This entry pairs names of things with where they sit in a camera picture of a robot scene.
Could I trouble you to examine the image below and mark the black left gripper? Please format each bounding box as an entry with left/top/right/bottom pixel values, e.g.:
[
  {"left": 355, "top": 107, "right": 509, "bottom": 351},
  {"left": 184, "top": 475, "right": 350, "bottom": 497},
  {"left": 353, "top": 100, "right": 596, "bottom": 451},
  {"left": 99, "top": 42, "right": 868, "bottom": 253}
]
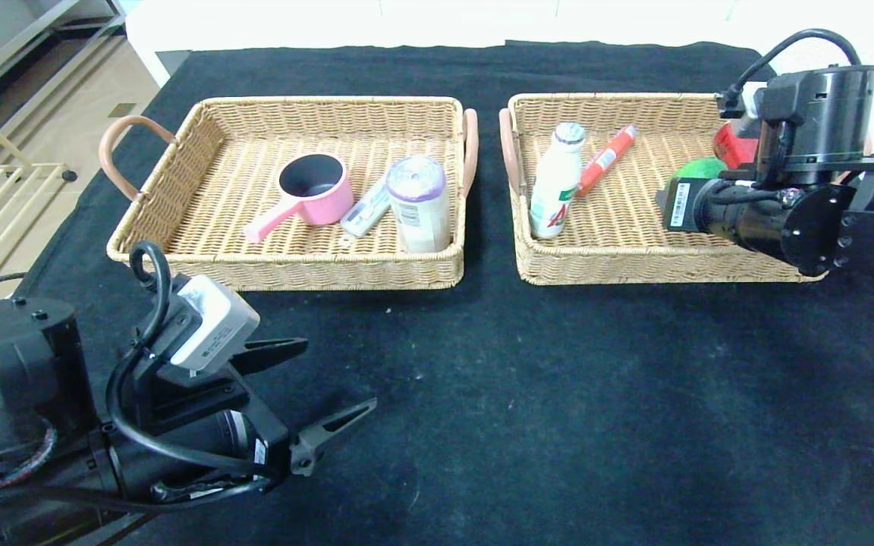
[{"left": 181, "top": 337, "right": 378, "bottom": 490}]

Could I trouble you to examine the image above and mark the clear plastic blister pack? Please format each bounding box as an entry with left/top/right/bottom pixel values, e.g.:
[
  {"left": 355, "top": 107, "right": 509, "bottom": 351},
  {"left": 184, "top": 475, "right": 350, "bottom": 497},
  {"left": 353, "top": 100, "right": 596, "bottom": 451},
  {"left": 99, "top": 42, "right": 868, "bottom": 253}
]
[{"left": 339, "top": 176, "right": 393, "bottom": 248}]

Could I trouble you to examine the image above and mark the black camera cable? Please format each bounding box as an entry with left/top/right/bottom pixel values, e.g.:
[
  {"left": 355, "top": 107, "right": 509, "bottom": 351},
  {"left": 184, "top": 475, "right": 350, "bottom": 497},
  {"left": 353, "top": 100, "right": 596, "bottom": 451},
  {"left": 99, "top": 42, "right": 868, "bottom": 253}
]
[
  {"left": 105, "top": 241, "right": 282, "bottom": 487},
  {"left": 716, "top": 28, "right": 863, "bottom": 119}
]

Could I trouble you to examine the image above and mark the green lime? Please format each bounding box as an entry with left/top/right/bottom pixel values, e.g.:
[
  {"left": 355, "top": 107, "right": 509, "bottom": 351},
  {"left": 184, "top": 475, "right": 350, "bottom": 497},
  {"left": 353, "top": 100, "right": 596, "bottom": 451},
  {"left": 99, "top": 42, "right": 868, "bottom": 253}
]
[{"left": 668, "top": 156, "right": 731, "bottom": 184}]

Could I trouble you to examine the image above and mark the wicker basket with brown handles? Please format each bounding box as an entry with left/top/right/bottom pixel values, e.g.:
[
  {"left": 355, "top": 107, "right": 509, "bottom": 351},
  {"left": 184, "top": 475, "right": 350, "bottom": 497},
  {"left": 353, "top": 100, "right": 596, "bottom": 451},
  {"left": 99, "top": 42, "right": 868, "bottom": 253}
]
[
  {"left": 99, "top": 95, "right": 479, "bottom": 293},
  {"left": 498, "top": 92, "right": 873, "bottom": 287}
]

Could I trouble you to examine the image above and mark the purple trash bag roll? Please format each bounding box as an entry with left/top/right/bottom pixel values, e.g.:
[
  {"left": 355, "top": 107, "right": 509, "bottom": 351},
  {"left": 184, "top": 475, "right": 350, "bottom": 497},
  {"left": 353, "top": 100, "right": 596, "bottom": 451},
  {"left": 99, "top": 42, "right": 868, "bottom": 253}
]
[{"left": 385, "top": 155, "right": 453, "bottom": 255}]

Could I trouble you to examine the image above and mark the light wooden rack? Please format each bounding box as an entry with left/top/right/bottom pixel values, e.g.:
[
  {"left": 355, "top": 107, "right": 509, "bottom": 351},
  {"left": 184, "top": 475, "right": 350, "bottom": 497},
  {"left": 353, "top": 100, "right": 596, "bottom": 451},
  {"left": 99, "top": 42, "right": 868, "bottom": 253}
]
[{"left": 0, "top": 89, "right": 77, "bottom": 283}]

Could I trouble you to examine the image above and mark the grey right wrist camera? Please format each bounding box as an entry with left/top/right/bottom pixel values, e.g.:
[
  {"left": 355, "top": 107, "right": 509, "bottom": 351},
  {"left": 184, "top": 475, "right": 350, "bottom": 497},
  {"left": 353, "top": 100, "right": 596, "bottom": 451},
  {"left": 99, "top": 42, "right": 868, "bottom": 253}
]
[{"left": 739, "top": 81, "right": 769, "bottom": 117}]

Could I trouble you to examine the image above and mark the red black braided cable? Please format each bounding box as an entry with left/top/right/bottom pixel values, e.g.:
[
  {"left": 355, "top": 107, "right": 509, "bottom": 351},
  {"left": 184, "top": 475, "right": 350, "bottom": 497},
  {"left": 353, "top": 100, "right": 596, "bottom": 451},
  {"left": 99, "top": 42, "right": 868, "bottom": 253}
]
[{"left": 0, "top": 421, "right": 59, "bottom": 501}]

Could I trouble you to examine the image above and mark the grey metal shelf unit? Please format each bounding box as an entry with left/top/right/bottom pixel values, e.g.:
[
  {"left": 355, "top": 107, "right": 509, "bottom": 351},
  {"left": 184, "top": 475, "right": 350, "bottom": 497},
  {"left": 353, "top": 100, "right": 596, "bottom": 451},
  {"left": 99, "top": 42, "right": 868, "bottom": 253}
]
[{"left": 0, "top": 0, "right": 128, "bottom": 103}]

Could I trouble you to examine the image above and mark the black left camera cable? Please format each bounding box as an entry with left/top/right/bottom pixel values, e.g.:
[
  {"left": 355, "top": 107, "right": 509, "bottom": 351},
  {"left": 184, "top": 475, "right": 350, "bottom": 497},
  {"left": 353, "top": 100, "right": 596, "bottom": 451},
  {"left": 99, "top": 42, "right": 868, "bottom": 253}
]
[{"left": 105, "top": 241, "right": 282, "bottom": 487}]

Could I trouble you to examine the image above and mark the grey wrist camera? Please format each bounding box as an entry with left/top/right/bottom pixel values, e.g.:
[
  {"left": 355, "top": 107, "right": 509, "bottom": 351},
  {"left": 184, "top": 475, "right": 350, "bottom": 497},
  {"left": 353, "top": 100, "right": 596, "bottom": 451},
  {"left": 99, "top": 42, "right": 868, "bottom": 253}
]
[
  {"left": 167, "top": 275, "right": 262, "bottom": 373},
  {"left": 739, "top": 81, "right": 769, "bottom": 117}
]

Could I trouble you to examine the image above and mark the red soda can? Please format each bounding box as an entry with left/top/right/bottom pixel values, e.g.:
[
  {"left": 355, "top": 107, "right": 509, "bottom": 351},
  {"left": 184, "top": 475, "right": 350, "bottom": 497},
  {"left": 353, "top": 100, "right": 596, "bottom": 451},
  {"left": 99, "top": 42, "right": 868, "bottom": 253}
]
[{"left": 712, "top": 120, "right": 762, "bottom": 170}]

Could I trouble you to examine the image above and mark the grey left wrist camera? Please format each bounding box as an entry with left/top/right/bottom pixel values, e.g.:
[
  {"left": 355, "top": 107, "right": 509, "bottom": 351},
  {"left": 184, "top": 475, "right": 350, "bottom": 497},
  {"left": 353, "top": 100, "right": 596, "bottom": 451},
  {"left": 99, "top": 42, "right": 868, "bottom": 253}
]
[{"left": 167, "top": 275, "right": 262, "bottom": 373}]

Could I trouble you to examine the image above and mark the pink saucepan with handle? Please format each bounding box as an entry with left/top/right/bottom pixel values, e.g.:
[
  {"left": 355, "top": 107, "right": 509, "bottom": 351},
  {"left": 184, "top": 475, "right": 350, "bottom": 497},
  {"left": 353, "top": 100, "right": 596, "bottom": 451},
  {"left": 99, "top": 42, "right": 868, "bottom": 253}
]
[{"left": 242, "top": 153, "right": 356, "bottom": 245}]

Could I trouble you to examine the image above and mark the small white milk bottle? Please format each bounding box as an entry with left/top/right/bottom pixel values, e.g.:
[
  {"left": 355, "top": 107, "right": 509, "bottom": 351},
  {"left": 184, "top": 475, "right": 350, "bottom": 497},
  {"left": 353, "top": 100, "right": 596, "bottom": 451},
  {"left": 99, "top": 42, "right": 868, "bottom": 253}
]
[{"left": 529, "top": 122, "right": 587, "bottom": 240}]

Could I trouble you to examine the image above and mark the orange sausage stick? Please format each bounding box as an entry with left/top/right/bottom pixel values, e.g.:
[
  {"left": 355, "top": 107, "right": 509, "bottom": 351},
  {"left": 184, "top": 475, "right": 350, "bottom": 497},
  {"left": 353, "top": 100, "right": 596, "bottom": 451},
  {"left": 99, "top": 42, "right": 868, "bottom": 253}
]
[{"left": 578, "top": 125, "right": 639, "bottom": 196}]

